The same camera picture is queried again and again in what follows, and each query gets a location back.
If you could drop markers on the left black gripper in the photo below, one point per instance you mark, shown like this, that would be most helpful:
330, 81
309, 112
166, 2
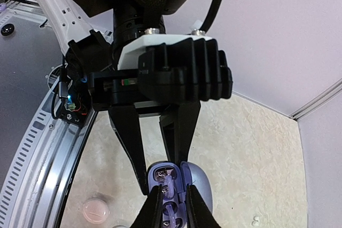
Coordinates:
117, 91

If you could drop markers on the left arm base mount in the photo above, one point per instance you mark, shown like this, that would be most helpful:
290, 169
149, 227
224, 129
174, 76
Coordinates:
76, 107

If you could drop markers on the aluminium front rail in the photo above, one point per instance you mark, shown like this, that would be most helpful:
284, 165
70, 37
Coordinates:
38, 181

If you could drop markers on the pink charging case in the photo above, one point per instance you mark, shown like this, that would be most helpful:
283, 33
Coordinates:
95, 211

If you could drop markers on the purple charging case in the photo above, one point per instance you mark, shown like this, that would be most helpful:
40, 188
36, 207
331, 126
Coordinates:
187, 174

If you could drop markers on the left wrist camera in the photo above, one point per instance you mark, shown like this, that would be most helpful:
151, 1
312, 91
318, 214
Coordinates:
176, 69

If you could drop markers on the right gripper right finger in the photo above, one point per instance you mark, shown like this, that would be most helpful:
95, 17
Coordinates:
198, 214

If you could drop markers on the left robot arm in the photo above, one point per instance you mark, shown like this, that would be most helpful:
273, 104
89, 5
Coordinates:
118, 58

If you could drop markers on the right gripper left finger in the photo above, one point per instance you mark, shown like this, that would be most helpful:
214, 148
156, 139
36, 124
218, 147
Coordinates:
150, 215

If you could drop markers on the purple chrome earbud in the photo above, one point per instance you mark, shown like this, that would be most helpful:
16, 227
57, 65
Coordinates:
167, 177
169, 219

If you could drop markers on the left aluminium frame post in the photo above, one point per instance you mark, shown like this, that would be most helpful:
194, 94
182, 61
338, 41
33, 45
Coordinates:
317, 102

